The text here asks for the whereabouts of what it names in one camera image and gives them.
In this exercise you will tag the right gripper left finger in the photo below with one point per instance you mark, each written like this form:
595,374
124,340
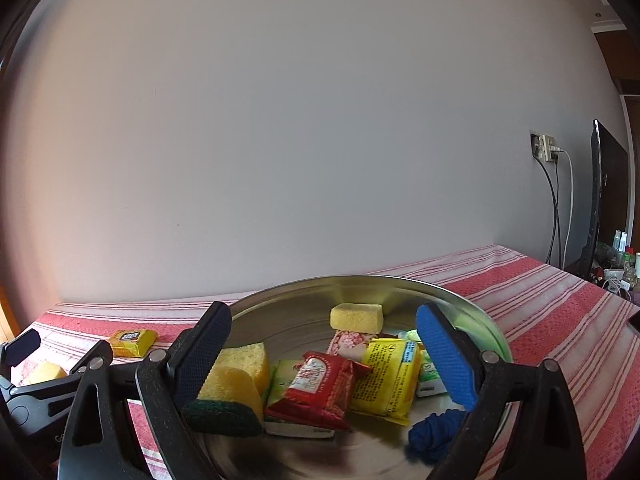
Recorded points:
166,381

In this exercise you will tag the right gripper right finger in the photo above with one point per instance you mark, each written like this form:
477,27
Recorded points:
545,442

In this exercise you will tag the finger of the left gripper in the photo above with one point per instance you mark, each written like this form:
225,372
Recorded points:
100,351
15,351

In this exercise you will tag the pale yellow sponge piece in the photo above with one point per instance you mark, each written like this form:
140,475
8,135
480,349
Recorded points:
43,372

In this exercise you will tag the yellow snack packet with label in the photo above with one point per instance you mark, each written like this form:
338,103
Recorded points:
132,344

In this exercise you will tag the green tea tissue pack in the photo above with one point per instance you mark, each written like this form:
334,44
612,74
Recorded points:
429,381

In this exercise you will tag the yellow green sponge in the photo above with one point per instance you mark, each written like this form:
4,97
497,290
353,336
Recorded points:
251,359
228,404

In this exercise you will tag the yellow snack packet text side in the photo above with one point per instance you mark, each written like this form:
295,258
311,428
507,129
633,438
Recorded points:
388,390

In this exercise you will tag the plain yellow sponge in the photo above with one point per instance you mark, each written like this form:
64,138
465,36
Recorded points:
358,318

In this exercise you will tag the red brown snack packet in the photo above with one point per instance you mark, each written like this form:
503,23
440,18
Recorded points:
323,389

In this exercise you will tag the blue yarn ball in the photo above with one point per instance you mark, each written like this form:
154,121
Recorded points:
429,441

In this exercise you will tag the red striped cloth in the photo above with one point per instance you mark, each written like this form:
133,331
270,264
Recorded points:
543,312

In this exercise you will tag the desk clutter bottles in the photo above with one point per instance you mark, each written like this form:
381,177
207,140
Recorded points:
615,267

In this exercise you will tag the pink floral packet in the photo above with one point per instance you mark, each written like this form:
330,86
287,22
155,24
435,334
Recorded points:
349,345

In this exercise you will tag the black monitor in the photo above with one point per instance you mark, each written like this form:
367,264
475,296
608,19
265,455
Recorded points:
609,195

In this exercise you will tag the wall socket with plugs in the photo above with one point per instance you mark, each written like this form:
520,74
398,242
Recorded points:
544,147

